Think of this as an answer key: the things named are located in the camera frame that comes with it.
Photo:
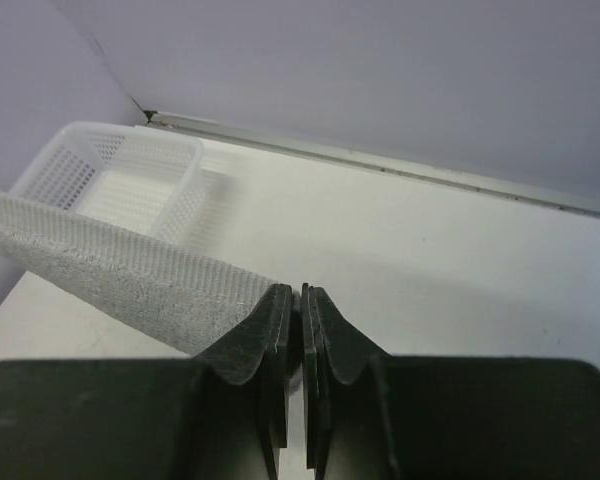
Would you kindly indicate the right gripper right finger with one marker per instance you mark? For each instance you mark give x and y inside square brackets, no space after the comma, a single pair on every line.
[373,415]

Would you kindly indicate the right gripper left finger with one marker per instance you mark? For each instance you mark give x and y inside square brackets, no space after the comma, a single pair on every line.
[219,415]

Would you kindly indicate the grey panda towel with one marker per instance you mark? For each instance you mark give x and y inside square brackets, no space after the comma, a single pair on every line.
[219,314]

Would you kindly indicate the white perforated plastic basket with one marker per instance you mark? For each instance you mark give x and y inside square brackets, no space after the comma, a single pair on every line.
[164,185]

